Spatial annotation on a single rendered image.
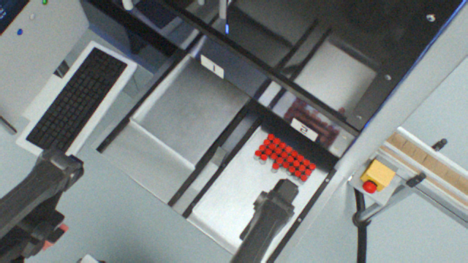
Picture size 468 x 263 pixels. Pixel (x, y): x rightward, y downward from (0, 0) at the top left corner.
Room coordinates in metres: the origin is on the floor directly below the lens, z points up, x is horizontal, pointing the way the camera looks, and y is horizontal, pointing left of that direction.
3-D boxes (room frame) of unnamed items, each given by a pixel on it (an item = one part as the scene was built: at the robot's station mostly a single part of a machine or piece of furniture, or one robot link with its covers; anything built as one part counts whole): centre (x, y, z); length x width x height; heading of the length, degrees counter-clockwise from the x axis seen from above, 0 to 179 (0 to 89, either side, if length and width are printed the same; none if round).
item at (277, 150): (0.49, -0.16, 0.90); 0.18 x 0.02 x 0.05; 60
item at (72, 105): (0.63, 0.55, 0.82); 0.40 x 0.14 x 0.02; 158
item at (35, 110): (0.65, 0.58, 0.79); 0.45 x 0.28 x 0.03; 158
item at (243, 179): (0.38, -0.10, 0.90); 0.34 x 0.26 x 0.04; 150
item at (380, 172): (0.45, -0.43, 0.99); 0.08 x 0.07 x 0.07; 150
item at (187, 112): (0.64, 0.14, 0.90); 0.34 x 0.26 x 0.04; 150
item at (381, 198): (0.48, -0.46, 0.87); 0.14 x 0.13 x 0.02; 150
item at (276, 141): (0.51, -0.18, 0.90); 0.18 x 0.02 x 0.05; 60
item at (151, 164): (0.50, 0.03, 0.87); 0.70 x 0.48 x 0.02; 60
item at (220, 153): (0.43, 0.07, 0.91); 0.14 x 0.03 x 0.06; 151
